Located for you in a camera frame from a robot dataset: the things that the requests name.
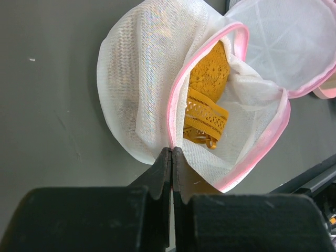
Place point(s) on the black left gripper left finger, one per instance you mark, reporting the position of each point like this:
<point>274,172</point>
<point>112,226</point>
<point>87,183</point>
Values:
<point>125,218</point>

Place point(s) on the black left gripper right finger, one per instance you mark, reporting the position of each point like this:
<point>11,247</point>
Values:
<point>208,220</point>

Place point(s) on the mustard yellow lace bra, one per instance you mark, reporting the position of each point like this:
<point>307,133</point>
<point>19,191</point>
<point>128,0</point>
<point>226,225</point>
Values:
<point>205,120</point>

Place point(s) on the pink-zippered round laundry bag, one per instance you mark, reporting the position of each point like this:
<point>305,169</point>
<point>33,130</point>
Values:
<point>276,50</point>

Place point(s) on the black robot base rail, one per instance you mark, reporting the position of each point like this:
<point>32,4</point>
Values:
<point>318,183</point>

